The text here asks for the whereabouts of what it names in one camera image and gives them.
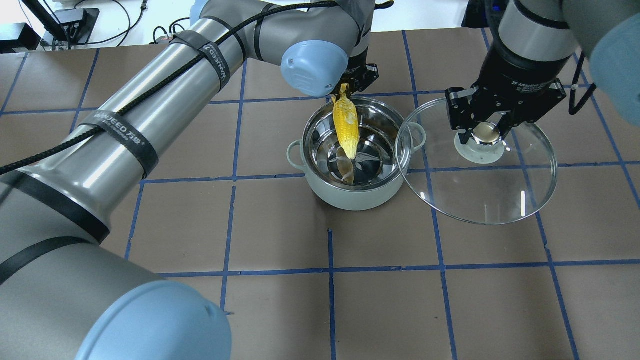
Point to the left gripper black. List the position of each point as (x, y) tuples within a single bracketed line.
[(361, 75)]

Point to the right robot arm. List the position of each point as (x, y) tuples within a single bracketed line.
[(532, 42)]

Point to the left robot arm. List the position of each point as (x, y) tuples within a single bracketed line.
[(63, 296)]

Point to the yellow corn cob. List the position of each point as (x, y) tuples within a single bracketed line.
[(346, 123)]

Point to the pale green cooking pot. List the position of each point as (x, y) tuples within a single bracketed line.
[(386, 143)]

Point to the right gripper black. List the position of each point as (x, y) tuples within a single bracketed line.
[(520, 65)]

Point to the brown paper grid mat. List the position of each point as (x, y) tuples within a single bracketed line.
[(224, 213)]

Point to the glass pot lid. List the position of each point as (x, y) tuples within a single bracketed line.
[(488, 180)]

